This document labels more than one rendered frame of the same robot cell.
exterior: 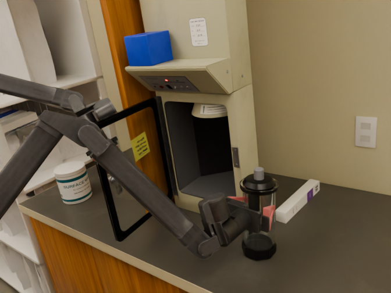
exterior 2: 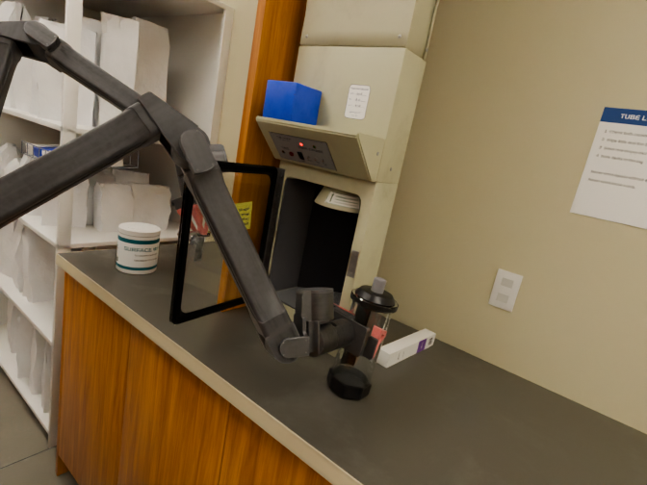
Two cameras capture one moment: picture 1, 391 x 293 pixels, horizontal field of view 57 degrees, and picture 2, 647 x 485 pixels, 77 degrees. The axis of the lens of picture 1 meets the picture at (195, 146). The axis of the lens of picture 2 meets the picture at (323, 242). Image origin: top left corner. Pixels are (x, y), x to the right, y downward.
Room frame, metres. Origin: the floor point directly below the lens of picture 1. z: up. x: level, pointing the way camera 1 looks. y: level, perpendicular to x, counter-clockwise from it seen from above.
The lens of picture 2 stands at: (0.05, 0.04, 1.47)
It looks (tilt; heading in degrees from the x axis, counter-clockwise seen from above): 13 degrees down; 355
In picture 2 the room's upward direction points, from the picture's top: 11 degrees clockwise
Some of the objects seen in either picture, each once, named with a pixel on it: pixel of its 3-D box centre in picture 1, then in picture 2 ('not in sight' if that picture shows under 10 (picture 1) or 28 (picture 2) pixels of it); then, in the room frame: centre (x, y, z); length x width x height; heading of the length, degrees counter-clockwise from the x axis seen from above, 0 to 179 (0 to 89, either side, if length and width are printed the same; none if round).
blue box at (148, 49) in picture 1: (148, 48); (292, 104); (1.15, 0.10, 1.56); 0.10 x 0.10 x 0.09; 49
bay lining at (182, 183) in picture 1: (219, 140); (335, 245); (1.22, -0.09, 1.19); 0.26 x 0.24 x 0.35; 49
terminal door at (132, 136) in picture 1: (136, 167); (227, 240); (1.09, 0.20, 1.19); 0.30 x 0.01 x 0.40; 145
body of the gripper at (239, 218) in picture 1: (238, 221); (338, 333); (0.82, -0.09, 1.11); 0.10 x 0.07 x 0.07; 48
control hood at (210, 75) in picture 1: (177, 79); (313, 147); (1.08, 0.03, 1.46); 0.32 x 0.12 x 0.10; 49
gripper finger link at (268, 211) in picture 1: (262, 213); (369, 334); (0.85, -0.16, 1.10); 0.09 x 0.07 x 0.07; 138
